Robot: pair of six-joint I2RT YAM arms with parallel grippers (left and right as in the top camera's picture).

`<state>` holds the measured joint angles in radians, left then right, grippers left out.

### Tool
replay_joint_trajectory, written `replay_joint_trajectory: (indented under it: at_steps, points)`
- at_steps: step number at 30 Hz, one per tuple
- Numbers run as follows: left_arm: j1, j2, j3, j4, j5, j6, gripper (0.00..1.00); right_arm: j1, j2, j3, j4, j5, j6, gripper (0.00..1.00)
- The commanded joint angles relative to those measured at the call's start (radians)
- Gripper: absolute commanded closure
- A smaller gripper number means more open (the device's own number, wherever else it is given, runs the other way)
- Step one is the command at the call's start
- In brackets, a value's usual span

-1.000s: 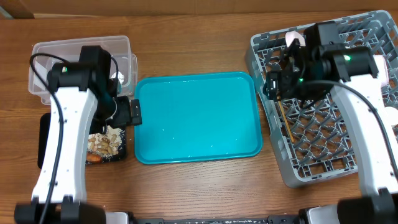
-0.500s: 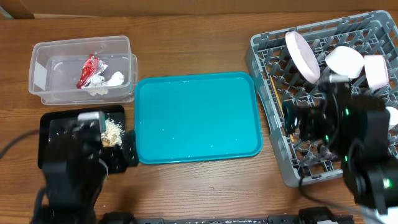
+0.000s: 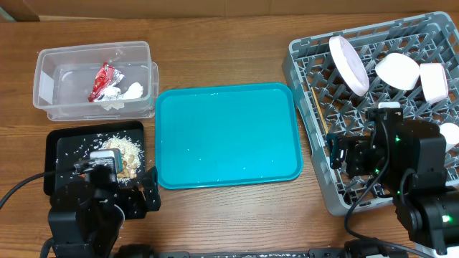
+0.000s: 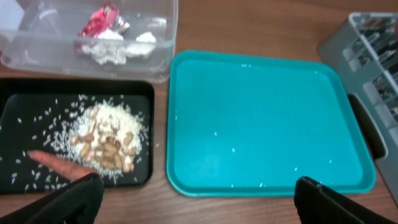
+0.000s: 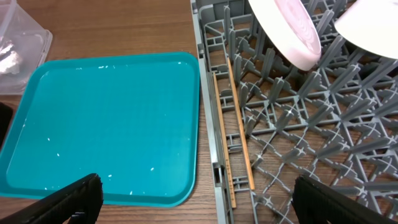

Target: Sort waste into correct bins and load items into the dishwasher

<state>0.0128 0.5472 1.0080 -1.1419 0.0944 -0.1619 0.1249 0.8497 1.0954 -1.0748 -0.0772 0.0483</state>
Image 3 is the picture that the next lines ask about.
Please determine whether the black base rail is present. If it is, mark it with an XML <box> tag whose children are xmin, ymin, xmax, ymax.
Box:
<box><xmin>109</xmin><ymin>240</ymin><xmax>409</xmax><ymax>258</ymax></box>

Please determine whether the black plastic tray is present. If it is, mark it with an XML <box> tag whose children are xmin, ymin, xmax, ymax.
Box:
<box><xmin>43</xmin><ymin>121</ymin><xmax>146</xmax><ymax>196</ymax></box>

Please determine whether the red foil snack wrapper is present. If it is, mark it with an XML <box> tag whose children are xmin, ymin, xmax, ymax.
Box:
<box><xmin>88</xmin><ymin>62</ymin><xmax>124</xmax><ymax>102</ymax></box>

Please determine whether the wooden chopstick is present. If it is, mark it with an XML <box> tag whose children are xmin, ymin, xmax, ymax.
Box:
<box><xmin>311</xmin><ymin>88</ymin><xmax>328</xmax><ymax>135</ymax></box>

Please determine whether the grey dishwasher rack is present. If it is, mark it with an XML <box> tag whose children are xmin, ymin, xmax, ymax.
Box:
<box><xmin>283</xmin><ymin>11</ymin><xmax>458</xmax><ymax>216</ymax></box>

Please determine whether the pile of rice and beans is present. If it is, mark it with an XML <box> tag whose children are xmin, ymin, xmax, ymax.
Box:
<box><xmin>98</xmin><ymin>135</ymin><xmax>144</xmax><ymax>186</ymax></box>

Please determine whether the clear plastic waste bin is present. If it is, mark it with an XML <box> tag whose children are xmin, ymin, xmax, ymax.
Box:
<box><xmin>32</xmin><ymin>41</ymin><xmax>158</xmax><ymax>121</ymax></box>

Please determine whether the small white bowl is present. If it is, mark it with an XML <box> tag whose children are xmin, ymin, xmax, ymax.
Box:
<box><xmin>375</xmin><ymin>53</ymin><xmax>420</xmax><ymax>91</ymax></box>

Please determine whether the white tissue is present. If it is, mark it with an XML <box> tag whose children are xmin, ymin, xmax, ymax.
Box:
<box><xmin>121</xmin><ymin>82</ymin><xmax>143</xmax><ymax>100</ymax></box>
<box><xmin>94</xmin><ymin>86</ymin><xmax>125</xmax><ymax>110</ymax></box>

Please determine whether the small white cup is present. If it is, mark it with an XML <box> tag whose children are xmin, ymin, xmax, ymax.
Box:
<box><xmin>440</xmin><ymin>123</ymin><xmax>459</xmax><ymax>153</ymax></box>

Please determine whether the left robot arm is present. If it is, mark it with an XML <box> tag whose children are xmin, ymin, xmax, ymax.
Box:
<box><xmin>40</xmin><ymin>166</ymin><xmax>161</xmax><ymax>257</ymax></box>

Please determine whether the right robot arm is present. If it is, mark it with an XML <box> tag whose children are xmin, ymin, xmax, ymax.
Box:
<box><xmin>326</xmin><ymin>102</ymin><xmax>458</xmax><ymax>255</ymax></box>

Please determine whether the large white plate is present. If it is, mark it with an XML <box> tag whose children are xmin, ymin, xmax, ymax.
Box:
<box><xmin>328</xmin><ymin>36</ymin><xmax>369</xmax><ymax>97</ymax></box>

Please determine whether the teal serving tray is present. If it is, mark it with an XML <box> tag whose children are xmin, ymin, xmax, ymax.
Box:
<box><xmin>155</xmin><ymin>82</ymin><xmax>303</xmax><ymax>190</ymax></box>

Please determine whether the white bowl with rice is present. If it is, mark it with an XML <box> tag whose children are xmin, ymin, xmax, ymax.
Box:
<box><xmin>420</xmin><ymin>63</ymin><xmax>448</xmax><ymax>104</ymax></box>

